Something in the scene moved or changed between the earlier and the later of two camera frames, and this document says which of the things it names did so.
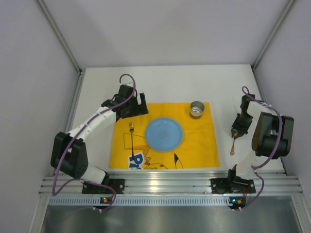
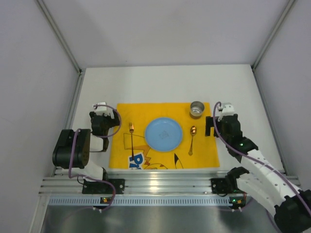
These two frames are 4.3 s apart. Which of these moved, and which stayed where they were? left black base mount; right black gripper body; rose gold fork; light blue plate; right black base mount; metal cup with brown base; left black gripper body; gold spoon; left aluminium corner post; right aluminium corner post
Moved: right black gripper body; gold spoon; left black gripper body
Stayed: light blue plate; rose gold fork; right aluminium corner post; metal cup with brown base; left black base mount; right black base mount; left aluminium corner post
